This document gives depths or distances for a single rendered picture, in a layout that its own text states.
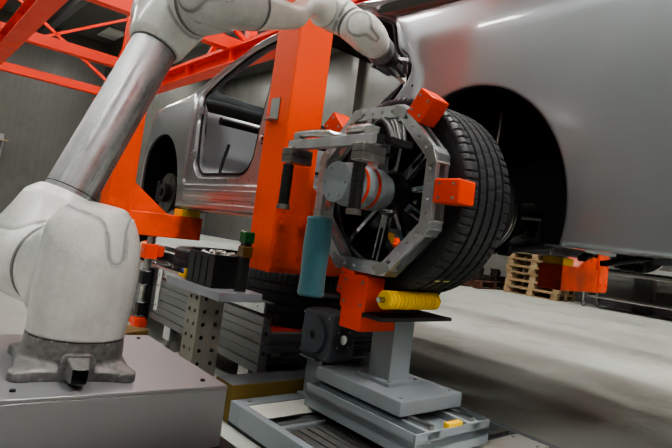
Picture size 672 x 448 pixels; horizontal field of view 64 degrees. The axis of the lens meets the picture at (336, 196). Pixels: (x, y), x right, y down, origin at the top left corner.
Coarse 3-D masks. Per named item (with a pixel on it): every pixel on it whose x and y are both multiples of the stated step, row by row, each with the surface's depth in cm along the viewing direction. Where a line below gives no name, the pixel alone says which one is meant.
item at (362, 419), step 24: (312, 384) 184; (312, 408) 182; (336, 408) 173; (360, 408) 165; (456, 408) 180; (360, 432) 163; (384, 432) 156; (408, 432) 150; (432, 432) 152; (456, 432) 159; (480, 432) 167
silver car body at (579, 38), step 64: (384, 0) 264; (448, 0) 223; (512, 0) 195; (576, 0) 175; (640, 0) 160; (448, 64) 212; (512, 64) 190; (576, 64) 172; (640, 64) 157; (192, 128) 391; (256, 128) 399; (576, 128) 169; (640, 128) 154; (192, 192) 372; (576, 192) 166; (640, 192) 152; (576, 256) 342; (640, 256) 160
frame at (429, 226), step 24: (360, 120) 181; (408, 120) 164; (432, 144) 156; (432, 168) 154; (432, 192) 153; (432, 216) 153; (336, 240) 184; (408, 240) 157; (336, 264) 179; (360, 264) 171; (384, 264) 163; (408, 264) 164
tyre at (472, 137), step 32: (448, 128) 163; (480, 128) 175; (480, 160) 161; (480, 192) 158; (448, 224) 157; (480, 224) 161; (448, 256) 158; (480, 256) 167; (384, 288) 173; (416, 288) 168; (448, 288) 178
